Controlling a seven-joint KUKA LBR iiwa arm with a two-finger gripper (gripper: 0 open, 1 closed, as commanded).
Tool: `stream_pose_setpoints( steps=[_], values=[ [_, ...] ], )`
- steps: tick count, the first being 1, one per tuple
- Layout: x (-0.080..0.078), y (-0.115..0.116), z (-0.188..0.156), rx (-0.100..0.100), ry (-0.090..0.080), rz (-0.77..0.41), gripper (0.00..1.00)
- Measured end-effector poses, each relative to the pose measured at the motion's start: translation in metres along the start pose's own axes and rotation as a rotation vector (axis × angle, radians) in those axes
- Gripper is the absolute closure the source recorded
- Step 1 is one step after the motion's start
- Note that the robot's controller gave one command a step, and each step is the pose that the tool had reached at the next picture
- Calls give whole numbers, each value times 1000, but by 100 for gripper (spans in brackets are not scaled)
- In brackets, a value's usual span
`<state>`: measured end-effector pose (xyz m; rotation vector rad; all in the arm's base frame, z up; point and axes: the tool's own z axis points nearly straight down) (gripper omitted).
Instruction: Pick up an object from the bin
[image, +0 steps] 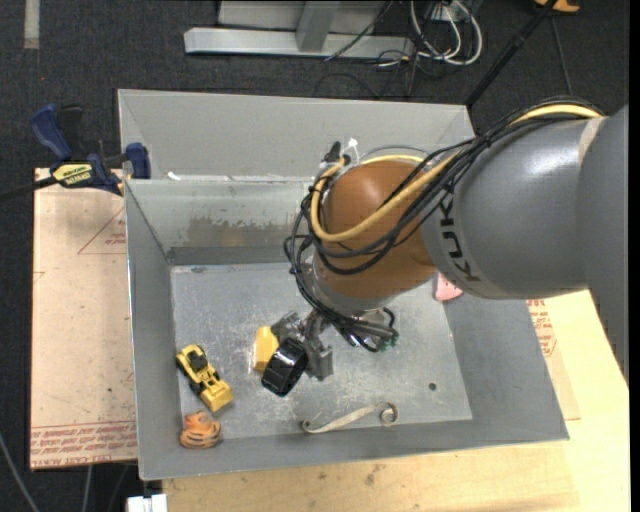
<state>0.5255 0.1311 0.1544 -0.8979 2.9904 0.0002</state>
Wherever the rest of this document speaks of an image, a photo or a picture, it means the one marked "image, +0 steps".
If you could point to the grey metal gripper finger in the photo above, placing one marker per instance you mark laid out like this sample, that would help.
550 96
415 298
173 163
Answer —
321 362
287 327

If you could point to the yellow block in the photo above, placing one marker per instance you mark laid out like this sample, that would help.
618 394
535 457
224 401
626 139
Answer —
264 347

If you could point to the yellow toy bulldozer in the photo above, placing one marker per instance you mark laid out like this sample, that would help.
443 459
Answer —
207 380

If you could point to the brown cardboard board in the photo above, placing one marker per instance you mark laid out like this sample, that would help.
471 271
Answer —
80 325

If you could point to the grey metal bin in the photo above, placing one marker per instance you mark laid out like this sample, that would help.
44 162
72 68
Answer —
390 390

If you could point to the orange striped toy duck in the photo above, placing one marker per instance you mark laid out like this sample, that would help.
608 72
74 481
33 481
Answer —
200 432

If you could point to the pink soft thing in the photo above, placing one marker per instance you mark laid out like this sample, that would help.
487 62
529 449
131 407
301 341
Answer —
445 291

